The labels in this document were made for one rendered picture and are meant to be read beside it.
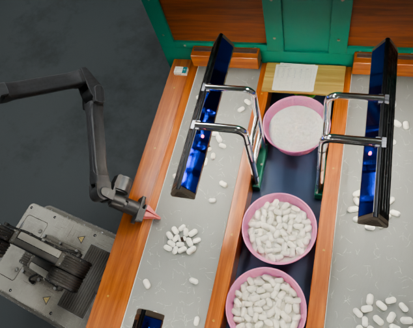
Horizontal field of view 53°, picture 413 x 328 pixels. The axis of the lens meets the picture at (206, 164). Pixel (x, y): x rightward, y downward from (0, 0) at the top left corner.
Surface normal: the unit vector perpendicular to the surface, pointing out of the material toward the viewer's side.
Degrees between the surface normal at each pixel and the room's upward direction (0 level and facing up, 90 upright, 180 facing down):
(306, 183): 0
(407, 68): 90
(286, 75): 0
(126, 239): 0
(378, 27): 90
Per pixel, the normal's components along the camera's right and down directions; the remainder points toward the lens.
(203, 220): -0.21, -0.44
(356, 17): -0.22, 0.89
